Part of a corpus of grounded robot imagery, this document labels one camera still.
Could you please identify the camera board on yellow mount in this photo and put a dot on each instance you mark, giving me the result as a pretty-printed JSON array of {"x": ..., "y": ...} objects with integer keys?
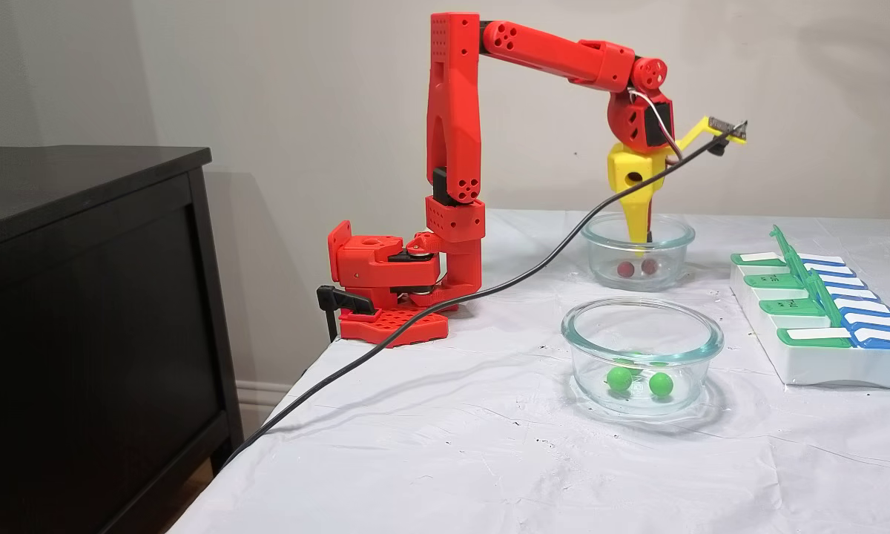
[{"x": 723, "y": 127}]

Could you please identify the red ball pill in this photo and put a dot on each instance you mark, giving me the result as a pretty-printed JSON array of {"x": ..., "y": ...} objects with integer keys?
[
  {"x": 625, "y": 268},
  {"x": 649, "y": 265}
]

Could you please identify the green ball pill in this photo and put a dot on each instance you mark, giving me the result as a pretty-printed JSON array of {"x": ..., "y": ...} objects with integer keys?
[
  {"x": 661, "y": 383},
  {"x": 627, "y": 362},
  {"x": 619, "y": 379}
]

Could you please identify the white baseboard trim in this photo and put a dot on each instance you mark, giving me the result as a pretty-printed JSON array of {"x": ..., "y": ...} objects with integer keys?
[{"x": 256, "y": 393}]

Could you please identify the large clear glass bowl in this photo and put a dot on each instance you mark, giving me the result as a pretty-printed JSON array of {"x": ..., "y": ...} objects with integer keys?
[{"x": 586, "y": 356}]

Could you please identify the weekly pill organizer box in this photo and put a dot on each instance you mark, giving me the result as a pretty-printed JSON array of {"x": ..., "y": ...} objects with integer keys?
[{"x": 823, "y": 367}]

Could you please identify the white tablecloth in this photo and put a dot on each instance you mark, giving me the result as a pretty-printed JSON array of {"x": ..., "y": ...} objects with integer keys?
[{"x": 452, "y": 460}]

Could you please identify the black wooden cabinet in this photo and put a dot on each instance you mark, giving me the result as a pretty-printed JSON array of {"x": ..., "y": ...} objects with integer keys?
[{"x": 81, "y": 334}]

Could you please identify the black table clamp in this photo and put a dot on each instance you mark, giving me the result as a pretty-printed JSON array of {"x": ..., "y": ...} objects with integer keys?
[{"x": 341, "y": 299}]

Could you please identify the small clear glass bowl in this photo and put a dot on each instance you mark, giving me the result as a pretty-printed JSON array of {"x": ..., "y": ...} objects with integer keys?
[{"x": 601, "y": 256}]

